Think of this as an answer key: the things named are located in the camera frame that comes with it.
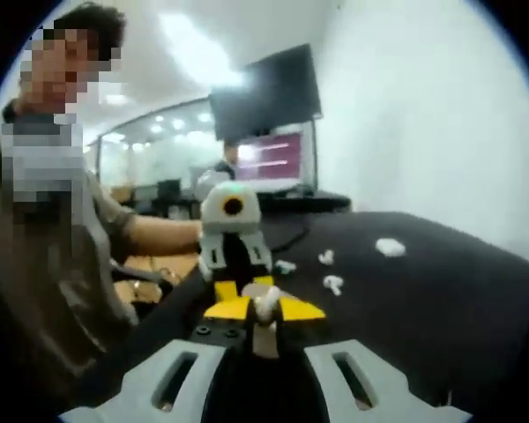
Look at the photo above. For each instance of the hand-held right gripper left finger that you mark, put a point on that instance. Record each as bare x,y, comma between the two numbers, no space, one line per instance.
158,383

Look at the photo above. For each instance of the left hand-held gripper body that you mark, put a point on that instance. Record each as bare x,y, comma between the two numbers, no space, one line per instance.
211,216

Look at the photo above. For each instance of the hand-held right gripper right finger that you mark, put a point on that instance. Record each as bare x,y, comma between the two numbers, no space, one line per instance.
379,383

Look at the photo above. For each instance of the white clip earphone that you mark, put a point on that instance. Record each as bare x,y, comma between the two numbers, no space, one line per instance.
268,304

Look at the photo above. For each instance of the white rounded rectangular charging case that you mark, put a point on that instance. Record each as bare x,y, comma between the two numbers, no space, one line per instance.
390,247

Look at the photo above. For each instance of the black table mat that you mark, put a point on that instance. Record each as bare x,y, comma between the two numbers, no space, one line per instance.
423,330

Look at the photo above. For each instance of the black keyboard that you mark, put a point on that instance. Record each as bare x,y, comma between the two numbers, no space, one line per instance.
304,202

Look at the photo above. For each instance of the laptop with purple screen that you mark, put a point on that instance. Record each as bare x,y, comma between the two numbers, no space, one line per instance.
273,154

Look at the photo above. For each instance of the grey chest harness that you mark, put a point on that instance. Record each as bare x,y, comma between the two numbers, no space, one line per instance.
94,220

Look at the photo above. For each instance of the black monitor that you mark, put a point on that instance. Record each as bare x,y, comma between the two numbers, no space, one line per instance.
269,88

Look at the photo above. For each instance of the person's head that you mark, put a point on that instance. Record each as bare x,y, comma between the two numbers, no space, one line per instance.
106,22

